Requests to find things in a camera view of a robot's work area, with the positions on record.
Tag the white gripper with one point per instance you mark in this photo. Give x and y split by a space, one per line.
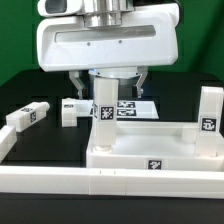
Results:
99 36

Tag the white desk top tray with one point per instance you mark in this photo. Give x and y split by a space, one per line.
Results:
156 146

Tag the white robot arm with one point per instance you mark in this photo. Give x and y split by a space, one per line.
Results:
108 38

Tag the fiducial marker sheet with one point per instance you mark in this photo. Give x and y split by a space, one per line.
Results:
136 109

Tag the white U-shaped fence frame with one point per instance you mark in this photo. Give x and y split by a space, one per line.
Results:
104 181

